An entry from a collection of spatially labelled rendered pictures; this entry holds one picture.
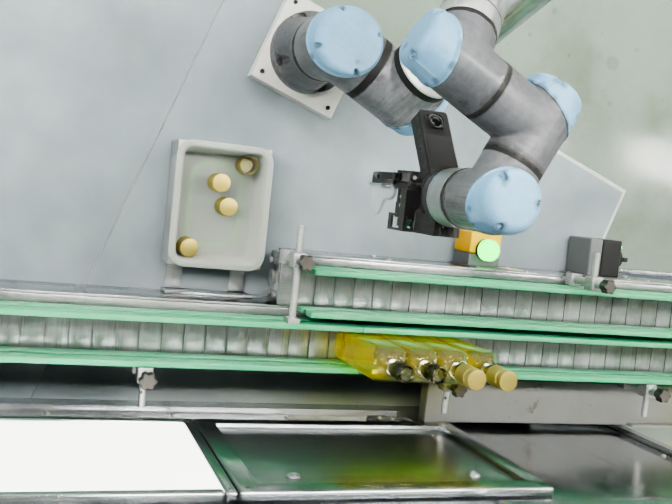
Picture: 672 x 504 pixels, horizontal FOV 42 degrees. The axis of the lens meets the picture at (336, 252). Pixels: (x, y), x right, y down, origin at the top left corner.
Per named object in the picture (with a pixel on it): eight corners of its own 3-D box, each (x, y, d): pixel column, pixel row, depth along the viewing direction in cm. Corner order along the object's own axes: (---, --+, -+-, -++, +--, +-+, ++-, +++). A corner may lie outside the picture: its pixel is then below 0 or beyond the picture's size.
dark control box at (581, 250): (563, 271, 190) (586, 275, 182) (568, 234, 189) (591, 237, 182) (595, 273, 193) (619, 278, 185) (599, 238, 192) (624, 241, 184)
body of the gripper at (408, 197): (382, 227, 120) (419, 234, 109) (389, 165, 119) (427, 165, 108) (432, 232, 122) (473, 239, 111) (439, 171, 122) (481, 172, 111)
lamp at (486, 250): (474, 260, 174) (481, 261, 171) (476, 237, 174) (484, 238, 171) (493, 261, 176) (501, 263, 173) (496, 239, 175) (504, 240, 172)
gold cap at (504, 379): (484, 385, 144) (497, 391, 140) (487, 364, 144) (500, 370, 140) (503, 386, 145) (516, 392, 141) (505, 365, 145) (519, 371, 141)
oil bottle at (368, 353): (333, 356, 160) (376, 384, 140) (336, 326, 160) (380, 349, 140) (361, 357, 162) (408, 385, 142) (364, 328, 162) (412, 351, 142)
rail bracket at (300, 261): (272, 315, 155) (292, 327, 143) (282, 221, 154) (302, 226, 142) (288, 316, 156) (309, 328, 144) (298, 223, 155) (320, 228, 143)
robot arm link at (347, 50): (317, -2, 152) (342, -15, 139) (375, 45, 157) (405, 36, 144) (279, 55, 151) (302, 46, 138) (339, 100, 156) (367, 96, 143)
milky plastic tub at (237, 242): (160, 260, 160) (167, 265, 152) (171, 138, 159) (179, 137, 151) (251, 267, 166) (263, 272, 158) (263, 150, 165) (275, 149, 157)
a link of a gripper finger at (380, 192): (349, 210, 127) (386, 215, 119) (354, 170, 127) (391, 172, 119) (367, 212, 129) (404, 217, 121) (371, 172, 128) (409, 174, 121)
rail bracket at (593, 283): (560, 284, 175) (601, 293, 163) (564, 248, 175) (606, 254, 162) (577, 285, 177) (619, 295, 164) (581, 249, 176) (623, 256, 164)
